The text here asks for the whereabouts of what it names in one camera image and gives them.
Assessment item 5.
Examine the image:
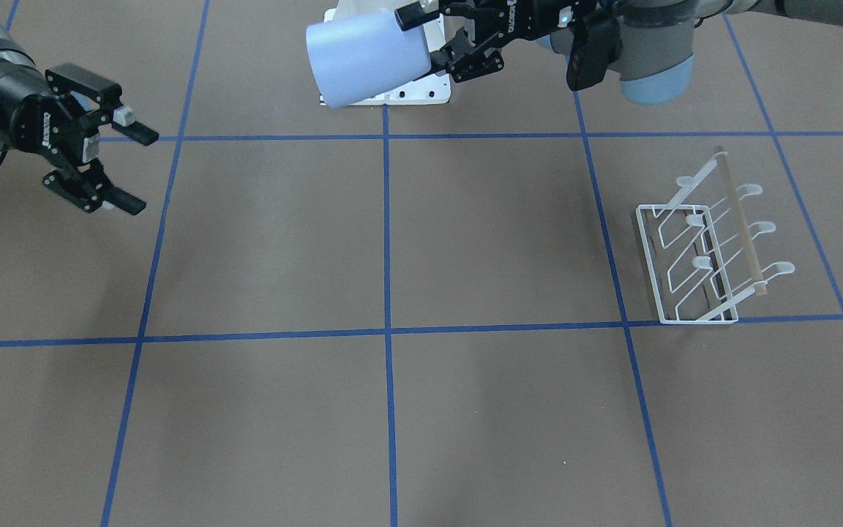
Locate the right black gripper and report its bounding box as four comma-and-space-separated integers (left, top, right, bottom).
0, 63, 160, 216

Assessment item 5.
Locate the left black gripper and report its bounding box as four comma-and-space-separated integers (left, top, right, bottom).
394, 1, 598, 83

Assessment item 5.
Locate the light blue plastic cup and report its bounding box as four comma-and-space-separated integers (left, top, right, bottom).
306, 10, 432, 109

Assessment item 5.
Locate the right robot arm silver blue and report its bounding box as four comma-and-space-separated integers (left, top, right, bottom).
0, 23, 160, 214

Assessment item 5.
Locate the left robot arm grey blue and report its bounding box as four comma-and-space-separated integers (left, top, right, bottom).
394, 1, 843, 105

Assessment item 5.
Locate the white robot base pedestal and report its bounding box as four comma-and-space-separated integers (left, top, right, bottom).
319, 0, 452, 108

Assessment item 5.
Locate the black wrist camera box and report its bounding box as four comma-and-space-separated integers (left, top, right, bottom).
566, 9, 622, 92

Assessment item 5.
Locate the white wire cup holder rack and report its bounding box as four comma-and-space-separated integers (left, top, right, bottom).
634, 146, 795, 326

